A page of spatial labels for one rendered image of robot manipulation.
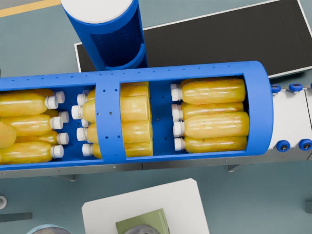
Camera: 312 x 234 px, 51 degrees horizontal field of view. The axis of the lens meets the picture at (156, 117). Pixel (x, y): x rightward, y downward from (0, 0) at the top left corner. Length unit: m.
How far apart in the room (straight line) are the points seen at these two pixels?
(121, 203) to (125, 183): 1.16
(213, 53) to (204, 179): 0.79
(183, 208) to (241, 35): 1.52
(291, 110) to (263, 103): 0.36
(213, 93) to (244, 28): 1.32
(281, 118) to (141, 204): 0.60
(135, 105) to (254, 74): 0.33
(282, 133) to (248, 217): 0.98
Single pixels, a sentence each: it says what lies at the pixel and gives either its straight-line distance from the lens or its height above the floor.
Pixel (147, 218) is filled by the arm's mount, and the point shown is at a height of 1.27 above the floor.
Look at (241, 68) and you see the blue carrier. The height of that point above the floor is 1.21.
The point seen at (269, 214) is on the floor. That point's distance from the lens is 2.15.
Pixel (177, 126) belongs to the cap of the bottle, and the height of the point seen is 1.13.
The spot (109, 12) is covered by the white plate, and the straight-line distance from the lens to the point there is 1.24.
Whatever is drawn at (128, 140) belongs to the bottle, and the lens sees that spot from 0.95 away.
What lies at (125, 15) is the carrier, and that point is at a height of 1.01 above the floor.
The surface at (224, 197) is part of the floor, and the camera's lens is 2.09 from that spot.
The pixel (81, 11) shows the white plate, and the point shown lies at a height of 1.04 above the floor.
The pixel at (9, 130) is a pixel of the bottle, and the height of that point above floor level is 1.19.
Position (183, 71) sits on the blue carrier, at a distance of 0.93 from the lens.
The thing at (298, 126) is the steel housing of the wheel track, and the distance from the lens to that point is 1.25.
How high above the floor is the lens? 2.06
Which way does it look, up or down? 75 degrees down
